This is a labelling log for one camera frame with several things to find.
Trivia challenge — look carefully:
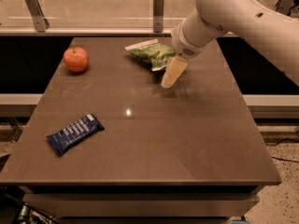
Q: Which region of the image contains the right metal railing bracket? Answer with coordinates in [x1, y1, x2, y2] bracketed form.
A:
[276, 0, 294, 16]

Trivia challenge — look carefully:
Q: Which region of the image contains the middle metal railing bracket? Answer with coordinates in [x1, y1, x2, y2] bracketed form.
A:
[153, 0, 164, 33]

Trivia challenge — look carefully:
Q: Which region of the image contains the red orange apple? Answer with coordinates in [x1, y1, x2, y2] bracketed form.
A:
[63, 47, 89, 73]

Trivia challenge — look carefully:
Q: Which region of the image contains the metal railing bracket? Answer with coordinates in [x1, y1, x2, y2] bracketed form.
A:
[153, 0, 164, 33]
[276, 0, 294, 16]
[24, 0, 50, 32]

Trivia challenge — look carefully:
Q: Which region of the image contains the glass railing panel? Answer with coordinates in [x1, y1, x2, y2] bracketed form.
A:
[0, 0, 194, 29]

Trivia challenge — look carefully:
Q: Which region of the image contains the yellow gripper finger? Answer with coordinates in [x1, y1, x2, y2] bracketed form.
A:
[161, 56, 188, 89]

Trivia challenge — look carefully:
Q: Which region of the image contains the black floor cable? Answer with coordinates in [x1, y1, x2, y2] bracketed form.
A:
[264, 137, 299, 164]

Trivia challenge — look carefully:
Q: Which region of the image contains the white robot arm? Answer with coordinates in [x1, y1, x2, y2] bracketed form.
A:
[162, 0, 299, 89]

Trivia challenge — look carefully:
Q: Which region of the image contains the clutter under table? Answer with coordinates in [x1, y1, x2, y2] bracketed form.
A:
[0, 192, 59, 224]

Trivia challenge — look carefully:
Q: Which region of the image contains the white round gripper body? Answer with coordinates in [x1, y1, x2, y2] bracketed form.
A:
[171, 22, 206, 59]

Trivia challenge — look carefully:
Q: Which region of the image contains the left metal railing bracket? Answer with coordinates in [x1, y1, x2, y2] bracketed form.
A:
[24, 0, 50, 32]

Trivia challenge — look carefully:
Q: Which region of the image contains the green jalapeno chip bag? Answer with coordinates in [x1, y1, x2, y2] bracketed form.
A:
[125, 39, 175, 72]

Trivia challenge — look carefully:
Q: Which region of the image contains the blue rxbar wrapper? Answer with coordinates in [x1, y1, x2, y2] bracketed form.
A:
[46, 114, 105, 156]

